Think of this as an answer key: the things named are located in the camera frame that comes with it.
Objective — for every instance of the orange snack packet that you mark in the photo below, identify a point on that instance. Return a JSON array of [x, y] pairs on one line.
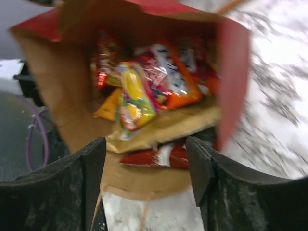
[[170, 82]]

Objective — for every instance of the gold chips bag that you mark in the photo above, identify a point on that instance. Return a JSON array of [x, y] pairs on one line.
[[167, 126]]

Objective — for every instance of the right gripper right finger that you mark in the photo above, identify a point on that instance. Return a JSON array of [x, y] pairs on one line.
[[234, 197]]

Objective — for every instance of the red Fox's fruit candy bag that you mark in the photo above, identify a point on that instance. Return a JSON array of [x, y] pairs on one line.
[[143, 93]]

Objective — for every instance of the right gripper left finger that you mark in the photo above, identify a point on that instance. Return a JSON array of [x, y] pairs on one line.
[[63, 196]]

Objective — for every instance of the red KitKat wrapper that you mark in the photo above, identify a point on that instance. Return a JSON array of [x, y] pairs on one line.
[[172, 154]]

